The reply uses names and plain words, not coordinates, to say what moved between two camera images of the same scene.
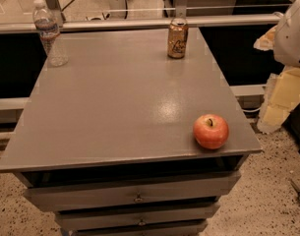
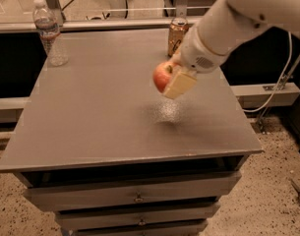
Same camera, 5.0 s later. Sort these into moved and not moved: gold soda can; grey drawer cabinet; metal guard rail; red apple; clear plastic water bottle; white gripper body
Moved: red apple; white gripper body
Not moved: gold soda can; metal guard rail; clear plastic water bottle; grey drawer cabinet
